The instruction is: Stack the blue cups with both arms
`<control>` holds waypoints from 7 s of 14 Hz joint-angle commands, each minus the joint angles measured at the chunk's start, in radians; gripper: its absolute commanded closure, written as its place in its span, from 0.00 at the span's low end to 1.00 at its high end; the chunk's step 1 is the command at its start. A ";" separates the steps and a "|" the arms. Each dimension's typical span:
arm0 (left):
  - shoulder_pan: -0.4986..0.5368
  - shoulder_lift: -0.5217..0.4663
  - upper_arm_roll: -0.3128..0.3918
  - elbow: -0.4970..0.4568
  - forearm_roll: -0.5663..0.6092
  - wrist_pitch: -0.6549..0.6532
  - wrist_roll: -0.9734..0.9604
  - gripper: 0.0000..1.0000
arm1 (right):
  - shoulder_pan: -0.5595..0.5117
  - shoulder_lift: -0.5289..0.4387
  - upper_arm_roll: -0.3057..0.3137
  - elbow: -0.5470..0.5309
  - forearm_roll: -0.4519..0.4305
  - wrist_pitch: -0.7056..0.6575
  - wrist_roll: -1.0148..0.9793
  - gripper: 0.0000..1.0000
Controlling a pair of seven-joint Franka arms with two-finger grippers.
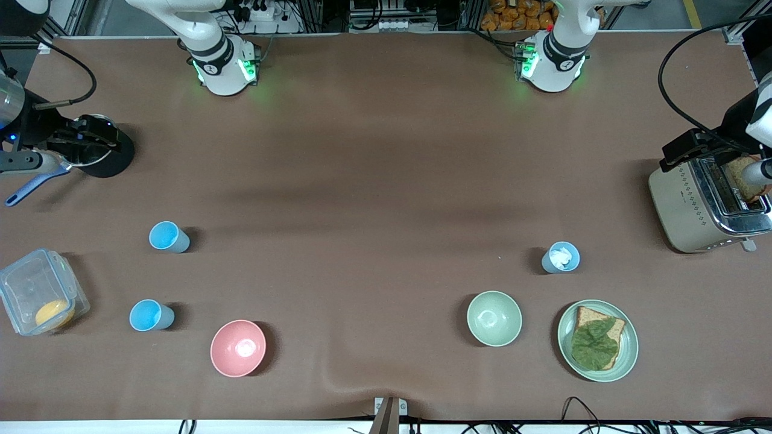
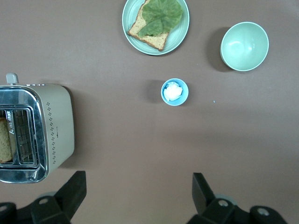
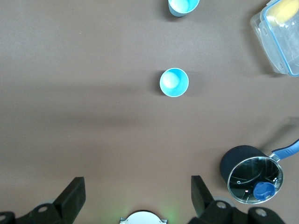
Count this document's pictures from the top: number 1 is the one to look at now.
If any orange round fruit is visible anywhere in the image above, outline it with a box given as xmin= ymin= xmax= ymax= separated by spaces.
xmin=34 ymin=300 xmax=76 ymax=329

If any thin black cable loop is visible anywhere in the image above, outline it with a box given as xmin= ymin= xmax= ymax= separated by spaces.
xmin=561 ymin=396 xmax=604 ymax=426

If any pink bowl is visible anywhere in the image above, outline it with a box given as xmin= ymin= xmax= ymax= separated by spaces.
xmin=210 ymin=319 xmax=267 ymax=379

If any aluminium frame rail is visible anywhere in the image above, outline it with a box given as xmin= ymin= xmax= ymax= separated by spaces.
xmin=42 ymin=0 xmax=91 ymax=38
xmin=721 ymin=0 xmax=772 ymax=46

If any white power strip with plugs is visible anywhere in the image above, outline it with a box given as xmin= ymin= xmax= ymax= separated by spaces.
xmin=232 ymin=0 xmax=303 ymax=34

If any beige metal toaster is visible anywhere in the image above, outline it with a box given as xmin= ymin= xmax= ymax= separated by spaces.
xmin=648 ymin=154 xmax=772 ymax=254

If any brown toast slice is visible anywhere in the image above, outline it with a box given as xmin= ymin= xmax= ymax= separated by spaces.
xmin=724 ymin=156 xmax=770 ymax=203

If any blue plastic cup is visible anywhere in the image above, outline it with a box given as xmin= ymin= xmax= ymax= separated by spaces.
xmin=129 ymin=299 xmax=176 ymax=332
xmin=148 ymin=221 xmax=191 ymax=254

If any blue cup holding paper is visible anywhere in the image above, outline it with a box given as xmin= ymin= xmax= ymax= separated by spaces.
xmin=541 ymin=241 xmax=581 ymax=275

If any pale green plate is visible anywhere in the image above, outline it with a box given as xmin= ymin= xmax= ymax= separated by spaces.
xmin=557 ymin=300 xmax=639 ymax=383

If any pale green bowl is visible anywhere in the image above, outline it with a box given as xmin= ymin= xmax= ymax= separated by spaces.
xmin=466 ymin=291 xmax=523 ymax=348

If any green lettuce leaf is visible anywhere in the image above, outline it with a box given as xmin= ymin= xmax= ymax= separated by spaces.
xmin=571 ymin=318 xmax=621 ymax=370

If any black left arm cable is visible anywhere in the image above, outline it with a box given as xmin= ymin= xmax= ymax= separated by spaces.
xmin=657 ymin=15 xmax=772 ymax=148

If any orange snack bag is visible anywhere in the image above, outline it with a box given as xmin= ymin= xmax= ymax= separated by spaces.
xmin=481 ymin=0 xmax=558 ymax=32

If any clear plastic food container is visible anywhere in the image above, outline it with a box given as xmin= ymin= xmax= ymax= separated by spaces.
xmin=0 ymin=248 xmax=91 ymax=336

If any glass pot lid blue knob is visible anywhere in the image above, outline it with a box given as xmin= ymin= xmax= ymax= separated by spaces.
xmin=63 ymin=115 xmax=116 ymax=168

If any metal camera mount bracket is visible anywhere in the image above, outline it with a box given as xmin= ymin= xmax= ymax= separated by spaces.
xmin=374 ymin=397 xmax=408 ymax=434

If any black pot blue handle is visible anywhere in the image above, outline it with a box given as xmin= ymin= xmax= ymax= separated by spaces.
xmin=5 ymin=115 xmax=136 ymax=207

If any brown bread slice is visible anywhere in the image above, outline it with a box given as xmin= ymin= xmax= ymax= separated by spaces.
xmin=572 ymin=306 xmax=627 ymax=371

